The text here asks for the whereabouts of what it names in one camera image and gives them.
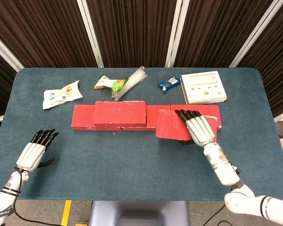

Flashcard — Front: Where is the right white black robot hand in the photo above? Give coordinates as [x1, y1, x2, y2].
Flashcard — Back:
[174, 109, 216, 147]

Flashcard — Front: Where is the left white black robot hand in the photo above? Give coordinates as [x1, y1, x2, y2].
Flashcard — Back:
[16, 129, 59, 172]

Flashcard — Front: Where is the red brick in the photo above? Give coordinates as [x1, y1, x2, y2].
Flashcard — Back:
[170, 105, 222, 129]
[155, 109, 219, 143]
[71, 105, 122, 131]
[93, 100, 147, 127]
[121, 105, 172, 131]

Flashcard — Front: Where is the white flat cardboard box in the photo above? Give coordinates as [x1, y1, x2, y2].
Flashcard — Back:
[180, 71, 228, 105]

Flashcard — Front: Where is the blue cookie packet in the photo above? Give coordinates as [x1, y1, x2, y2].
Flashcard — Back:
[158, 75, 181, 94]

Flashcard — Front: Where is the white crumpled snack bag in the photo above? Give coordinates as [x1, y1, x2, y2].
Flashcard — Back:
[42, 80, 83, 110]

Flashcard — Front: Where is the yellow floor tape strip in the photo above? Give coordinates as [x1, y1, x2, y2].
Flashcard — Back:
[60, 200, 72, 226]

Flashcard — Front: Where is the blue felt table cover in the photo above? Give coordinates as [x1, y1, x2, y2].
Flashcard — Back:
[0, 67, 283, 202]

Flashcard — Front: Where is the bundle of clear plastic straws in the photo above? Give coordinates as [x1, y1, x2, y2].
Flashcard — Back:
[110, 66, 147, 102]

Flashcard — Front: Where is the green snack bag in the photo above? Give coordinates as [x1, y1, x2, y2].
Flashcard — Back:
[93, 75, 130, 93]

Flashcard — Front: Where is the grey blue robot torso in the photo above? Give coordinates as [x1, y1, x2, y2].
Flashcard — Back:
[88, 201, 191, 226]

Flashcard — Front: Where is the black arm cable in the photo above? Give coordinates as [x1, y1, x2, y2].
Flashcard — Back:
[4, 166, 92, 224]

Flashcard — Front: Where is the brown partition panel white frame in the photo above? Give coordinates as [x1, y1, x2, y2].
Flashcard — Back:
[173, 0, 283, 68]
[235, 0, 283, 123]
[0, 30, 23, 121]
[0, 0, 104, 69]
[86, 0, 187, 68]

